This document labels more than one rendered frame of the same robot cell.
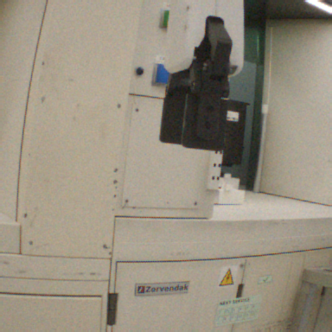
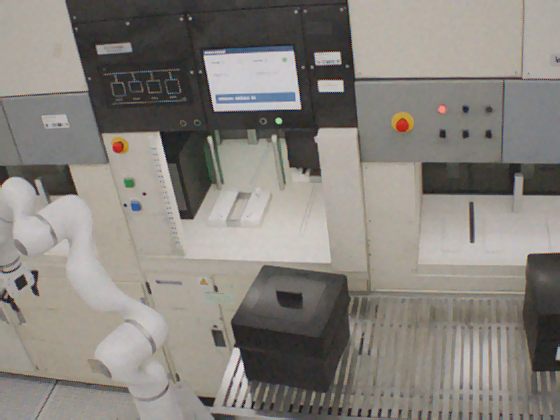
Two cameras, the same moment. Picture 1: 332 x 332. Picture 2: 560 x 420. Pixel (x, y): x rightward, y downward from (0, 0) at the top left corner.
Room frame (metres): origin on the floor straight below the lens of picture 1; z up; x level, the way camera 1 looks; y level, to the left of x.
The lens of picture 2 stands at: (0.16, -2.00, 2.43)
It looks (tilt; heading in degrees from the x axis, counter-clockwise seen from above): 33 degrees down; 52
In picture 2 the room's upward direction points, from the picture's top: 9 degrees counter-clockwise
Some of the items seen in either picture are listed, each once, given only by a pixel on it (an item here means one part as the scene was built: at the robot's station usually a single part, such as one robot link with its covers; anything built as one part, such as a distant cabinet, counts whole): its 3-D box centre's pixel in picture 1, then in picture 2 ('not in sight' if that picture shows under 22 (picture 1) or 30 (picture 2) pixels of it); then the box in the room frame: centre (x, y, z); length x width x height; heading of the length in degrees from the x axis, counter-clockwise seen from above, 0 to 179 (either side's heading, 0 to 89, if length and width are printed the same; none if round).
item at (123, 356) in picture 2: not in sight; (130, 364); (0.62, -0.61, 1.07); 0.19 x 0.12 x 0.24; 11
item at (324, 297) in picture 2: not in sight; (291, 307); (1.13, -0.70, 0.98); 0.29 x 0.29 x 0.13; 28
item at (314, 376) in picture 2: not in sight; (296, 337); (1.13, -0.70, 0.85); 0.28 x 0.28 x 0.17; 28
